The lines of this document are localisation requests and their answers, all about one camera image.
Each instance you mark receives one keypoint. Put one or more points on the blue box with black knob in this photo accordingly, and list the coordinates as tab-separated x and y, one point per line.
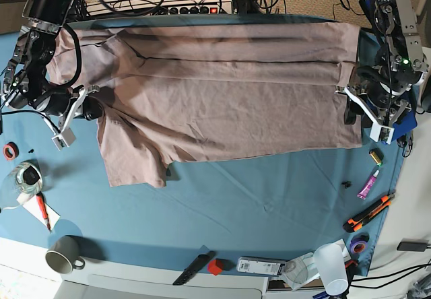
407	124

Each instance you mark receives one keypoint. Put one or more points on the black folding knife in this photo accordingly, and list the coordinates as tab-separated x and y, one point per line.
197	265

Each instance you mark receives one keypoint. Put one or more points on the blue table cloth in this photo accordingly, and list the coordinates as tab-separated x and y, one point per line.
277	206

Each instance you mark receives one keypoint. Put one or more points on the red tape roll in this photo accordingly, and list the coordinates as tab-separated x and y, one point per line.
10	151

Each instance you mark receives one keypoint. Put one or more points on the white paper note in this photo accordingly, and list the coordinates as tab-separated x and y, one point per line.
32	206

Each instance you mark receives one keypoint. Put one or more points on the black phone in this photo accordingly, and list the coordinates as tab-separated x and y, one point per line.
410	245

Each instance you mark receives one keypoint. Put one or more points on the small black clip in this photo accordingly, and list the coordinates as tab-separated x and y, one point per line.
346	184

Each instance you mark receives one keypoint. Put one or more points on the yellow black battery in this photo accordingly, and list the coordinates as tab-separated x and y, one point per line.
377	156

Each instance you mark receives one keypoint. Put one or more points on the purple tape roll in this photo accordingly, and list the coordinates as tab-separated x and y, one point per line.
359	244

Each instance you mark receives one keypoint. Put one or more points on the grey ceramic mug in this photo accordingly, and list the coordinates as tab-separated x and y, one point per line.
63	257

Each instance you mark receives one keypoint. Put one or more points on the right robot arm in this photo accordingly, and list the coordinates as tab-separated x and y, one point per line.
25	87

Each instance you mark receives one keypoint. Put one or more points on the translucent plastic cup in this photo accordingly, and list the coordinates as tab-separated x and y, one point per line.
330	264

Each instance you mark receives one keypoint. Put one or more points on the purple glue tube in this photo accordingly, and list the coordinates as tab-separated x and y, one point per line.
369	184

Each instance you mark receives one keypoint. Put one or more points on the white power strip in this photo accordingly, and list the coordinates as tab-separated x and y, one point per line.
190	10

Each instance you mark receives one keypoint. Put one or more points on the red pen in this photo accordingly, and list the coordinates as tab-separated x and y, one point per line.
42	206

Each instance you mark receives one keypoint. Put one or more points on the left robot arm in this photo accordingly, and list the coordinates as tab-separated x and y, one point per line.
400	64

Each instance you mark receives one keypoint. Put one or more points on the clear plastic packaging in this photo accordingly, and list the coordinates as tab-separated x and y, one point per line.
300	271

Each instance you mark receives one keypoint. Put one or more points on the red cube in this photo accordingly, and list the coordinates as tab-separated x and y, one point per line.
215	267

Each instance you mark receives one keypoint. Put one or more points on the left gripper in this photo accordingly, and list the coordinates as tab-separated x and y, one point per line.
377	107

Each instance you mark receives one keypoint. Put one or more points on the orange utility knife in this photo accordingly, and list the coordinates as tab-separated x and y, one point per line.
364	217

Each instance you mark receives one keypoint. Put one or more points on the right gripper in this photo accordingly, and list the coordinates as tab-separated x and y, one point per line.
59	110

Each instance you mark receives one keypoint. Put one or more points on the pink T-shirt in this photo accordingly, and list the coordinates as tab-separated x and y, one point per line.
213	93

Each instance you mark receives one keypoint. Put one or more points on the white barcode box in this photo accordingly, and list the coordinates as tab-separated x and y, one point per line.
260	266

